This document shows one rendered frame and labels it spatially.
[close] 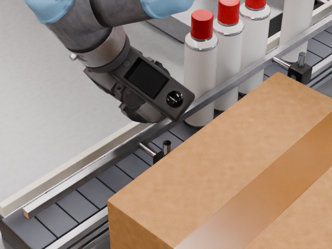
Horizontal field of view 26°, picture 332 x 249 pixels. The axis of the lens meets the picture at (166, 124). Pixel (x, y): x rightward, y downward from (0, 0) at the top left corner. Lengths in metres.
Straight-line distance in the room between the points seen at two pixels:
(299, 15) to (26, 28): 0.58
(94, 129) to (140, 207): 0.54
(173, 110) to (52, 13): 0.22
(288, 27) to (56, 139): 0.45
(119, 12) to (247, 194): 0.26
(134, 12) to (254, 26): 0.36
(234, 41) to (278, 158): 0.37
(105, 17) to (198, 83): 0.31
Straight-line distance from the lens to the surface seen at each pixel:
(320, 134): 0.83
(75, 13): 0.86
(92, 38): 0.90
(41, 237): 1.04
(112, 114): 1.29
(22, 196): 1.05
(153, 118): 1.09
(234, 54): 1.15
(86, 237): 1.06
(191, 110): 1.10
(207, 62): 1.10
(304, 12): 1.28
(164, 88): 0.97
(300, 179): 0.78
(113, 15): 0.85
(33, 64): 1.43
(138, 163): 1.12
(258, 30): 1.17
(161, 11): 0.84
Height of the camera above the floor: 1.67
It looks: 42 degrees down
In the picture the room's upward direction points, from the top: straight up
